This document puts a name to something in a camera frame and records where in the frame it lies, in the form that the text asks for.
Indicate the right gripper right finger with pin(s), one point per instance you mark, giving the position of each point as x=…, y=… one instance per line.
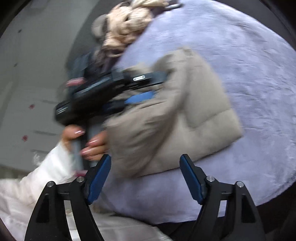
x=241, y=221

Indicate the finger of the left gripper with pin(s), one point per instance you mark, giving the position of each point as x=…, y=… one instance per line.
x=140, y=97

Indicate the beige quilted puffer jacket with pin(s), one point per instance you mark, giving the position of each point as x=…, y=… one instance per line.
x=190, y=113

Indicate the white drawer cabinet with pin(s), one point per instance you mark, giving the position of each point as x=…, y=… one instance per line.
x=34, y=49

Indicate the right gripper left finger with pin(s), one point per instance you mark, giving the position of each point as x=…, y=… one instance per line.
x=48, y=220

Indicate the left hand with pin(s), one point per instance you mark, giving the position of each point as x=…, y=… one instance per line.
x=95, y=148

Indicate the lavender fuzzy bed blanket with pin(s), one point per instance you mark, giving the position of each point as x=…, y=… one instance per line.
x=257, y=70

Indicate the cream striped crumpled garment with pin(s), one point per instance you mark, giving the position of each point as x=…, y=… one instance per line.
x=125, y=23

